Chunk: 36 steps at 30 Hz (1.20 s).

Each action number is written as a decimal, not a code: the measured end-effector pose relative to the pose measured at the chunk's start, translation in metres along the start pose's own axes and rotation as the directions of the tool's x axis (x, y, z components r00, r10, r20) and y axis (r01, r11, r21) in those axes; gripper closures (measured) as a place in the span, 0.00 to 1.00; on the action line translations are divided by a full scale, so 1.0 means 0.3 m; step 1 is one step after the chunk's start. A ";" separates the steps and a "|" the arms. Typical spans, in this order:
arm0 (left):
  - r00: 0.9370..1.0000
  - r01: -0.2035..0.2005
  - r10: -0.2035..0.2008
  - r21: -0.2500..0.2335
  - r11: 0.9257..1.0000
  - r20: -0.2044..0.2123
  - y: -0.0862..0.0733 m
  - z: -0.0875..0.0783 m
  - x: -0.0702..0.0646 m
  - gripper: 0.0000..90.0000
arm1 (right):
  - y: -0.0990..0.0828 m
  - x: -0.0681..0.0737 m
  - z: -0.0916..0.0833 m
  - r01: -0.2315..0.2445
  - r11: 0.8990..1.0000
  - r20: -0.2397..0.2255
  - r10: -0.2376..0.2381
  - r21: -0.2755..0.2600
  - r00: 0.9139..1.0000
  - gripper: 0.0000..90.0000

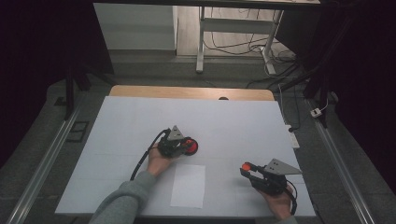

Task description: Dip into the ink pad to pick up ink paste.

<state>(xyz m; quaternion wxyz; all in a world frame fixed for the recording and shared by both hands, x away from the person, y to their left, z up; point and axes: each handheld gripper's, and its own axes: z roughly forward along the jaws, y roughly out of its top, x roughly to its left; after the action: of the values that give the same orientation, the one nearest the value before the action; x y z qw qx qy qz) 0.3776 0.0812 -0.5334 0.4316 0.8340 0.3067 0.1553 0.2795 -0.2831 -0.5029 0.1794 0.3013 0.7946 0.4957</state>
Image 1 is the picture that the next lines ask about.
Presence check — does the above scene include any white paper sheet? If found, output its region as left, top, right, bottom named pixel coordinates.
left=170, top=163, right=206, bottom=209

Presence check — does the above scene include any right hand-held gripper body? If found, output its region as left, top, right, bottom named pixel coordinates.
left=248, top=158, right=304, bottom=197

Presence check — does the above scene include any person's left hand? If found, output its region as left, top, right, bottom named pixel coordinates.
left=146, top=144, right=176, bottom=178

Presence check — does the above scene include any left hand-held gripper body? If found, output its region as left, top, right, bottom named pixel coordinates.
left=157, top=125, right=189, bottom=159

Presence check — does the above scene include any white cabinet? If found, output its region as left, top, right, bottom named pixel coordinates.
left=92, top=3, right=178, bottom=51

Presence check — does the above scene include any black rectangular floor frame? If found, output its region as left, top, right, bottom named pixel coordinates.
left=65, top=120, right=90, bottom=144

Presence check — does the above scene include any wooden table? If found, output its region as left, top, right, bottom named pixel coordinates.
left=108, top=85, right=276, bottom=102

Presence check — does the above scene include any metal floor rail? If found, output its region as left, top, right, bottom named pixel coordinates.
left=306, top=98, right=378, bottom=224
left=6, top=105, right=86, bottom=224

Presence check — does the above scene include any right hand-held gripper black cable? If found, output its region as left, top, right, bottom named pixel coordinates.
left=284, top=178, right=299, bottom=217

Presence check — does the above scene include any left hand-held gripper black cable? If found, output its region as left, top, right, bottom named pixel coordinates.
left=129, top=129, right=170, bottom=182

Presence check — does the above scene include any black stand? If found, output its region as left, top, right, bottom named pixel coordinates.
left=279, top=59, right=339, bottom=129
left=63, top=59, right=117, bottom=121

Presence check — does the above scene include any white desk frame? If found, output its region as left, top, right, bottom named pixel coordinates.
left=195, top=6, right=285, bottom=76

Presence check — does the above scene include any black cable with plug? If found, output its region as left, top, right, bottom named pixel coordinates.
left=287, top=85, right=303, bottom=133

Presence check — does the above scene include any hand-held gripper black cable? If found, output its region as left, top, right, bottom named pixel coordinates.
left=129, top=129, right=170, bottom=182
left=284, top=178, right=299, bottom=217

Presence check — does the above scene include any large white table cover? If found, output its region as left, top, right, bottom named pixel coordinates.
left=54, top=95, right=317, bottom=217

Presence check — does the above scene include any white power strip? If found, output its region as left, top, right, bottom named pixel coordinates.
left=284, top=124, right=301, bottom=149

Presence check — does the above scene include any tangle of black floor cables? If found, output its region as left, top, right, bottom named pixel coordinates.
left=204, top=7, right=297, bottom=64

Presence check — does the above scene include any person's right hand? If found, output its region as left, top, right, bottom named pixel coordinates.
left=256, top=183, right=295, bottom=220

